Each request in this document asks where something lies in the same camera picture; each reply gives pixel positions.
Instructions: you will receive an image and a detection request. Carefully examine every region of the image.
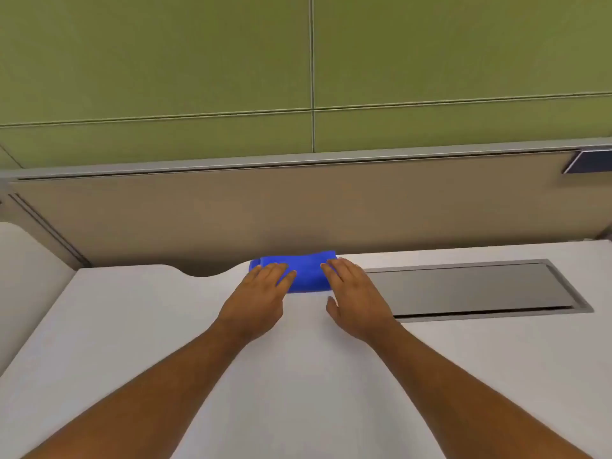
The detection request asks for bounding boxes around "blue microfibre cloth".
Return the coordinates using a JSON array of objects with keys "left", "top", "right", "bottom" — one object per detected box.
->
[{"left": 248, "top": 251, "right": 339, "bottom": 294}]

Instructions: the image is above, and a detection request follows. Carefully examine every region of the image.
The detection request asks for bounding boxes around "person's left forearm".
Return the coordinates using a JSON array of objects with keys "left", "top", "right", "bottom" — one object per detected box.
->
[{"left": 21, "top": 319, "right": 251, "bottom": 459}]

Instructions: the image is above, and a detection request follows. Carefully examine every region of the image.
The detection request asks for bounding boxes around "blue label plate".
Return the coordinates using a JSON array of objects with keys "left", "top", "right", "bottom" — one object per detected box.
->
[{"left": 562, "top": 149, "right": 612, "bottom": 175}]

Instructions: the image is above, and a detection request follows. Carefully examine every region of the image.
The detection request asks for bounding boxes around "person's right forearm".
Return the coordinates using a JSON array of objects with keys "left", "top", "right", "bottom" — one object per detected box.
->
[{"left": 370, "top": 323, "right": 594, "bottom": 459}]

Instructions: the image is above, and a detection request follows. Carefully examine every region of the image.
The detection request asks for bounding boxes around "white rounded divider panel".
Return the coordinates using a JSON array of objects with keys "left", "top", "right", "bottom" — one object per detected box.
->
[{"left": 0, "top": 222, "right": 78, "bottom": 374}]

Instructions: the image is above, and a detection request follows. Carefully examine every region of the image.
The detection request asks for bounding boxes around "person's left hand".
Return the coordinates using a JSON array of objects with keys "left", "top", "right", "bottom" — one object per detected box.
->
[{"left": 217, "top": 262, "right": 298, "bottom": 344}]

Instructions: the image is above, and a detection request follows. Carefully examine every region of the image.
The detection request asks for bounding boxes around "person's right hand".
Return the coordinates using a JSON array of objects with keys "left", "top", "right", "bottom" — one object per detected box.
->
[{"left": 320, "top": 256, "right": 407, "bottom": 344}]

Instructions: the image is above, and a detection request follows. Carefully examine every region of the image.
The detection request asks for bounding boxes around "white table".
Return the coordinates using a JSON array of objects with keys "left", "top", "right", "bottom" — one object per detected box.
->
[{"left": 0, "top": 240, "right": 612, "bottom": 459}]

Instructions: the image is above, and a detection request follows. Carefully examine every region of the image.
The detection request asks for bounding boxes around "grey cable tray cover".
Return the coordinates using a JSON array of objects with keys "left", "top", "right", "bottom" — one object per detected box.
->
[{"left": 363, "top": 258, "right": 595, "bottom": 323}]

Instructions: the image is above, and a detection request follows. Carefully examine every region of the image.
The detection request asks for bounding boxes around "beige partition panel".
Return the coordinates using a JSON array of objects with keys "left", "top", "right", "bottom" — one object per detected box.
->
[{"left": 0, "top": 137, "right": 612, "bottom": 278}]

